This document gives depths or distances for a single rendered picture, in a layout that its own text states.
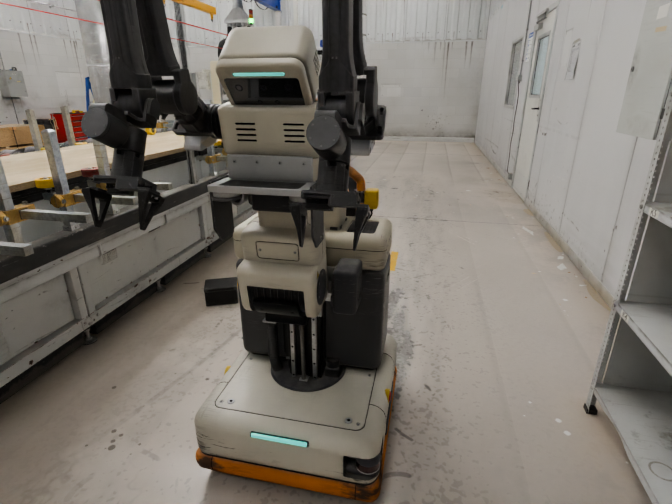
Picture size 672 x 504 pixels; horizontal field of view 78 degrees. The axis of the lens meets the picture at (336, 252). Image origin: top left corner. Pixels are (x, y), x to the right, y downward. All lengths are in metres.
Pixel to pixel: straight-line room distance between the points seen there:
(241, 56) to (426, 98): 10.83
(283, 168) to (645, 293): 1.42
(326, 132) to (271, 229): 0.51
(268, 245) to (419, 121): 10.78
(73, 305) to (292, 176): 1.68
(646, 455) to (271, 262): 1.37
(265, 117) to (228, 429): 0.96
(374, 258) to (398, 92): 10.55
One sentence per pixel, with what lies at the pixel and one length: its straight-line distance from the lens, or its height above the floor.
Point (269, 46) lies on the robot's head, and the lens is 1.02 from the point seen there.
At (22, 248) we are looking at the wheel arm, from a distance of 1.55.
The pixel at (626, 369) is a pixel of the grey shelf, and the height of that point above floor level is 0.22.
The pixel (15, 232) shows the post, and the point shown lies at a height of 0.77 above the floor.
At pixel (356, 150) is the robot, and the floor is 1.12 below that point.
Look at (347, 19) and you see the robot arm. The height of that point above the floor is 1.36.
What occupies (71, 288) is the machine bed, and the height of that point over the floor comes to 0.34.
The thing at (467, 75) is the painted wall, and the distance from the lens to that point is 11.80.
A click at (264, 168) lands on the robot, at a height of 1.07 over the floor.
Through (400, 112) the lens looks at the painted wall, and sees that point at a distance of 11.80.
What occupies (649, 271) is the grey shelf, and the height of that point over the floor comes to 0.64.
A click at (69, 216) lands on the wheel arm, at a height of 0.84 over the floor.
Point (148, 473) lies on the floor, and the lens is 1.78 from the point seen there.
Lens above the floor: 1.25
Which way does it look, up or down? 21 degrees down
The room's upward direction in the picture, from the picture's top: straight up
